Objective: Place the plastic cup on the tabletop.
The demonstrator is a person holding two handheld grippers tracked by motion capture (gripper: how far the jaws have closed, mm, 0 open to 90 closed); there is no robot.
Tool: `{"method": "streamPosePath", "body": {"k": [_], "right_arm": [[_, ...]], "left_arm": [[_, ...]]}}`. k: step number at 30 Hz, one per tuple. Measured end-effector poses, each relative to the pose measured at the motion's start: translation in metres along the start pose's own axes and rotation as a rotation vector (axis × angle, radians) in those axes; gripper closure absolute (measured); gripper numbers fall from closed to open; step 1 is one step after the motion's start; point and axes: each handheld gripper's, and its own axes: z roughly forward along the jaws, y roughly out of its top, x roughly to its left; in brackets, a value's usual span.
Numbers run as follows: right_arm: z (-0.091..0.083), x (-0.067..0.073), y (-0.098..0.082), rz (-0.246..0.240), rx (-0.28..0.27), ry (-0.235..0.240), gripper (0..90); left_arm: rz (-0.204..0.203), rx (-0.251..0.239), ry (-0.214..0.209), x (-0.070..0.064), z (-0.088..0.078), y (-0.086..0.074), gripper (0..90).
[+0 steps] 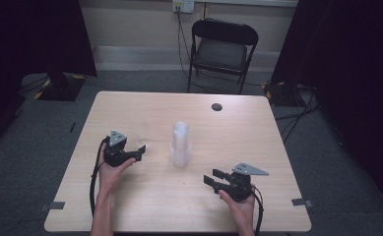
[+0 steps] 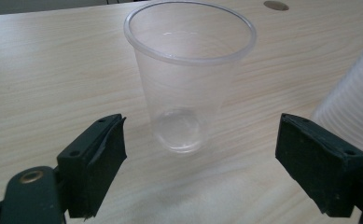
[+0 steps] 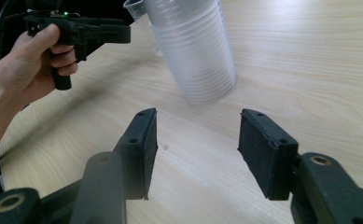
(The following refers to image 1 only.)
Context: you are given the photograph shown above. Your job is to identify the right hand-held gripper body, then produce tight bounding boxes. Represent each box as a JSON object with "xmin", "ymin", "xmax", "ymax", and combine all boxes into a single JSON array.
[{"xmin": 217, "ymin": 162, "xmax": 270, "ymax": 203}]

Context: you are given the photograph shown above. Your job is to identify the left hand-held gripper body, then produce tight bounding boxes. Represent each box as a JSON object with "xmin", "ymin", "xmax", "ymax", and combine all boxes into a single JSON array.
[{"xmin": 103, "ymin": 130, "xmax": 144, "ymax": 167}]

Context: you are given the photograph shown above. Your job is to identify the stack of clear plastic cups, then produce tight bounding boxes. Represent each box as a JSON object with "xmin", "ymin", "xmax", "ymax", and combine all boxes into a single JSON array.
[{"xmin": 169, "ymin": 121, "xmax": 193, "ymax": 168}]

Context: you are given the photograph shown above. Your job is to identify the person's left hand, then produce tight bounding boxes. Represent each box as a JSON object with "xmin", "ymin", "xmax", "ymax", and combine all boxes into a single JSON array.
[{"xmin": 97, "ymin": 144, "xmax": 137, "ymax": 198}]

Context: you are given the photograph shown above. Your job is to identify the person's right hand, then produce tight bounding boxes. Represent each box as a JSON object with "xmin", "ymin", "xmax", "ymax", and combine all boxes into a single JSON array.
[{"xmin": 219, "ymin": 190, "xmax": 257, "ymax": 227}]

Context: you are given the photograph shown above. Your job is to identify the grey tape piece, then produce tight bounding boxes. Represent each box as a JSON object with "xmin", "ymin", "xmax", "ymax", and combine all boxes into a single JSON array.
[
  {"xmin": 38, "ymin": 201, "xmax": 66, "ymax": 212},
  {"xmin": 290, "ymin": 198, "xmax": 313, "ymax": 208}
]

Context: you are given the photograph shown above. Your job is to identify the black stand base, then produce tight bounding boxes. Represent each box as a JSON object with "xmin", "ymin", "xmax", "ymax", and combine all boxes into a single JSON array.
[
  {"xmin": 263, "ymin": 80, "xmax": 310, "ymax": 108},
  {"xmin": 33, "ymin": 72, "xmax": 88, "ymax": 102}
]

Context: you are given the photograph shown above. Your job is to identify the black folding chair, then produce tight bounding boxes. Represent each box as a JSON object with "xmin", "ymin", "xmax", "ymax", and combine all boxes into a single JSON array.
[{"xmin": 186, "ymin": 18, "xmax": 260, "ymax": 95}]

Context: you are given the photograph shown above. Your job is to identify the dark curtain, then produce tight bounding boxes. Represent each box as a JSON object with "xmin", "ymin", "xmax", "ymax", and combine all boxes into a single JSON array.
[
  {"xmin": 270, "ymin": 0, "xmax": 383, "ymax": 219},
  {"xmin": 0, "ymin": 0, "xmax": 97, "ymax": 163}
]

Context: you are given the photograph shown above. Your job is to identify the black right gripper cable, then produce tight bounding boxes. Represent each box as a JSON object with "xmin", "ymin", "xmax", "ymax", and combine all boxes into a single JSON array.
[{"xmin": 251, "ymin": 185, "xmax": 265, "ymax": 236}]

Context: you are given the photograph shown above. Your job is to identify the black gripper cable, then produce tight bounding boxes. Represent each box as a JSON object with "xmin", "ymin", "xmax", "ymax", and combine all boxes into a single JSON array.
[
  {"xmin": 251, "ymin": 185, "xmax": 265, "ymax": 236},
  {"xmin": 89, "ymin": 136, "xmax": 111, "ymax": 220}
]

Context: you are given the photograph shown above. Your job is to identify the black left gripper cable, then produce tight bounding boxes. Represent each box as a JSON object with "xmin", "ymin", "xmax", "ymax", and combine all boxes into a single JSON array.
[{"xmin": 89, "ymin": 136, "xmax": 111, "ymax": 220}]

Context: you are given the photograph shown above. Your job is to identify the black floor cables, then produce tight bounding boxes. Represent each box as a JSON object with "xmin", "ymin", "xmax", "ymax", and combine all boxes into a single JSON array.
[{"xmin": 274, "ymin": 87, "xmax": 322, "ymax": 146}]

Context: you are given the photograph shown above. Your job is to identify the black wall socket cable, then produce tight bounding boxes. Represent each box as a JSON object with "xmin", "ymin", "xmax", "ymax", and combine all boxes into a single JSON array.
[{"xmin": 176, "ymin": 11, "xmax": 193, "ymax": 82}]

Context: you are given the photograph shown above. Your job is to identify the white wall socket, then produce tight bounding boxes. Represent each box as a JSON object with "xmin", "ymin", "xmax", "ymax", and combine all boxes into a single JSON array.
[{"xmin": 171, "ymin": 0, "xmax": 196, "ymax": 15}]

